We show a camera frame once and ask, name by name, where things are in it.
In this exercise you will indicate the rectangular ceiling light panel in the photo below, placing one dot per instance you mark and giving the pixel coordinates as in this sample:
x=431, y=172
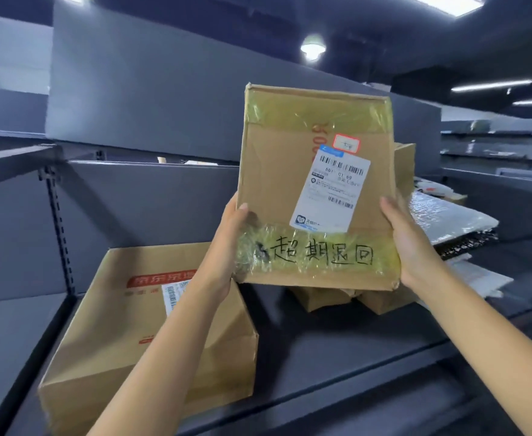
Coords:
x=448, y=3

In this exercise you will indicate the yellow taped cardboard box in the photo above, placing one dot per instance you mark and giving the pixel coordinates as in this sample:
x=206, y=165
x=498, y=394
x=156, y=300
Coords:
x=284, y=177

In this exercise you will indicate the person's right hand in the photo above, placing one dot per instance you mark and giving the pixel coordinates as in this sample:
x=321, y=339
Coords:
x=416, y=254

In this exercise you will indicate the medium brown cardboard box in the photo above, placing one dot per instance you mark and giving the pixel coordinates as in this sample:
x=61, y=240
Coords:
x=404, y=167

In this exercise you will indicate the white bubble mailer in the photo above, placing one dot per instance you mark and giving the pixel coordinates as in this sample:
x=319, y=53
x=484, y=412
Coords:
x=448, y=217

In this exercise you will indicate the person's left hand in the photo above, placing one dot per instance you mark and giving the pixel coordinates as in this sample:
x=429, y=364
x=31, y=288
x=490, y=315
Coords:
x=225, y=258

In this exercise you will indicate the red logo cardboard box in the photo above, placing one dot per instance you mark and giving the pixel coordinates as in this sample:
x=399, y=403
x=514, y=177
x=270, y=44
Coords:
x=111, y=340

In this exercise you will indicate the white black-lettered poly bag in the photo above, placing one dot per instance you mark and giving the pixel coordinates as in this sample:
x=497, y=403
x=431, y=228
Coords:
x=429, y=186

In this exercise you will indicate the dark grey metal shelving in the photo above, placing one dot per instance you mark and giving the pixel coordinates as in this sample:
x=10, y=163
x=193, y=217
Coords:
x=11, y=249
x=338, y=349

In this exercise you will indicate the person's right forearm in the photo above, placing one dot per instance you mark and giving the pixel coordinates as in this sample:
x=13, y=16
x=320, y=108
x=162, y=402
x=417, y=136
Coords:
x=498, y=340

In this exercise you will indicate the large white poly mailer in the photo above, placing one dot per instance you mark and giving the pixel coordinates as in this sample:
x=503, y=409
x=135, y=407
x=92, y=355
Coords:
x=479, y=276

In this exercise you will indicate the person's left forearm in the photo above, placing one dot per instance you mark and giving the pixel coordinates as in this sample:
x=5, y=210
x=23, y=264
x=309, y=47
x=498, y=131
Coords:
x=157, y=363

